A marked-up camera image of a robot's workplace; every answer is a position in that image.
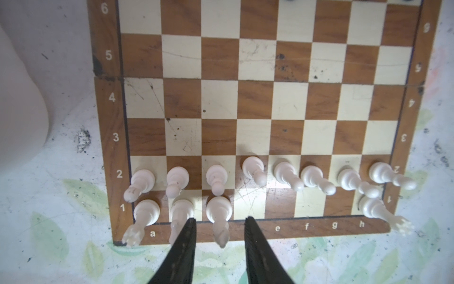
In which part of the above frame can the white plastic bin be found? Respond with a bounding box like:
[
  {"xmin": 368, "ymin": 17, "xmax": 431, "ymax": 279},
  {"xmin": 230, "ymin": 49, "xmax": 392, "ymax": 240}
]
[{"xmin": 1, "ymin": 30, "xmax": 49, "ymax": 175}]

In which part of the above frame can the white bishop on board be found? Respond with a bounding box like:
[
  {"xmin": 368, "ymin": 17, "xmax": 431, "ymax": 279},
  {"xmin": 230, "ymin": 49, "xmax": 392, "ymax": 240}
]
[{"xmin": 206, "ymin": 196, "xmax": 233, "ymax": 248}]

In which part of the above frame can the wooden chess board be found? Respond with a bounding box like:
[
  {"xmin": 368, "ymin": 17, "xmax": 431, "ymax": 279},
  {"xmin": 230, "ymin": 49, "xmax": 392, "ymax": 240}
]
[{"xmin": 87, "ymin": 1, "xmax": 441, "ymax": 246}]

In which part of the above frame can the white rook left corner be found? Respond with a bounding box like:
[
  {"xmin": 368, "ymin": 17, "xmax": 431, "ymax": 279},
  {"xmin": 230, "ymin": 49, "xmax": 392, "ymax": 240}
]
[{"xmin": 122, "ymin": 200, "xmax": 160, "ymax": 247}]

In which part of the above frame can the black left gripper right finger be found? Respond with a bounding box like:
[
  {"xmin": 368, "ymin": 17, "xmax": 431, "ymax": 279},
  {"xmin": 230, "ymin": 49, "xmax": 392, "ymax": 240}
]
[{"xmin": 244, "ymin": 217, "xmax": 294, "ymax": 284}]

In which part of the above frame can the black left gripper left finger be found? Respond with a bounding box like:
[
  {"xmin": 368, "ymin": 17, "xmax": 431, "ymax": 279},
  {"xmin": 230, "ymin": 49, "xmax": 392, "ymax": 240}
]
[{"xmin": 148, "ymin": 218, "xmax": 197, "ymax": 284}]

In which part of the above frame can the white rook corner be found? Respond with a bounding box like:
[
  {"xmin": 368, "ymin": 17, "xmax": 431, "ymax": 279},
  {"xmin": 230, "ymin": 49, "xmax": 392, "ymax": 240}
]
[
  {"xmin": 122, "ymin": 200, "xmax": 160, "ymax": 247},
  {"xmin": 358, "ymin": 196, "xmax": 415, "ymax": 235}
]

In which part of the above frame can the white knight on board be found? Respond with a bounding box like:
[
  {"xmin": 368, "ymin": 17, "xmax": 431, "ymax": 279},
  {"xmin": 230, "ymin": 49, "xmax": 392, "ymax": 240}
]
[{"xmin": 169, "ymin": 199, "xmax": 195, "ymax": 245}]

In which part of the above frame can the white rook right corner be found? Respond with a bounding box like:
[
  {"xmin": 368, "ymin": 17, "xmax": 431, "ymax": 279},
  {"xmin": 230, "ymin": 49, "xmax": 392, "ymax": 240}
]
[{"xmin": 358, "ymin": 196, "xmax": 415, "ymax": 235}]

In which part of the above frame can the floral table mat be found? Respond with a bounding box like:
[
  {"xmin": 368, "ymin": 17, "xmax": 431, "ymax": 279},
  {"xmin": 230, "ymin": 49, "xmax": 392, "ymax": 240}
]
[{"xmin": 0, "ymin": 88, "xmax": 454, "ymax": 284}]

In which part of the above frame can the white pawn on board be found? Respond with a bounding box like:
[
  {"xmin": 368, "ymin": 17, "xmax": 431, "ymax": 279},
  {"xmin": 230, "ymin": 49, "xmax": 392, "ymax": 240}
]
[
  {"xmin": 274, "ymin": 162, "xmax": 305, "ymax": 192},
  {"xmin": 338, "ymin": 169, "xmax": 380, "ymax": 198},
  {"xmin": 206, "ymin": 164, "xmax": 228, "ymax": 196},
  {"xmin": 300, "ymin": 166, "xmax": 336, "ymax": 196},
  {"xmin": 242, "ymin": 156, "xmax": 267, "ymax": 187},
  {"xmin": 369, "ymin": 162, "xmax": 417, "ymax": 190},
  {"xmin": 166, "ymin": 166, "xmax": 189, "ymax": 199},
  {"xmin": 124, "ymin": 169, "xmax": 156, "ymax": 203}
]

